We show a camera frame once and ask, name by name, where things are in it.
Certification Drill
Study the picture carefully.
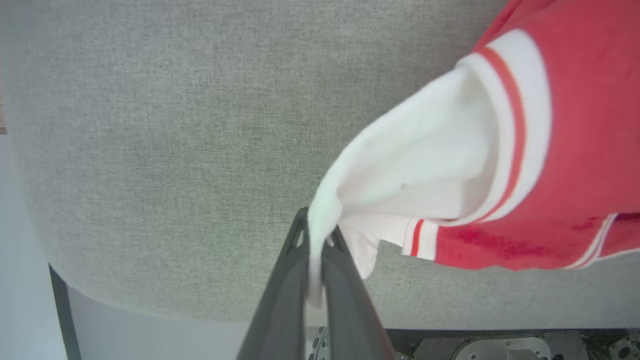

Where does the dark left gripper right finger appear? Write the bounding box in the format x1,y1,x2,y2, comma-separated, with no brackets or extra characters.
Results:
322,225,396,360

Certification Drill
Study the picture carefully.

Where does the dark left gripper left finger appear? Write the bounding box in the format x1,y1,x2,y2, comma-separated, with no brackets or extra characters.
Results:
237,207,311,360

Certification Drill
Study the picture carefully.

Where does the red and white shirt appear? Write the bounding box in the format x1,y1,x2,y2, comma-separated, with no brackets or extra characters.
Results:
306,0,640,308

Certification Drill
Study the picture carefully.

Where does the black sofa leg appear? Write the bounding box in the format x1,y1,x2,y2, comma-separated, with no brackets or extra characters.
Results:
48,262,83,360

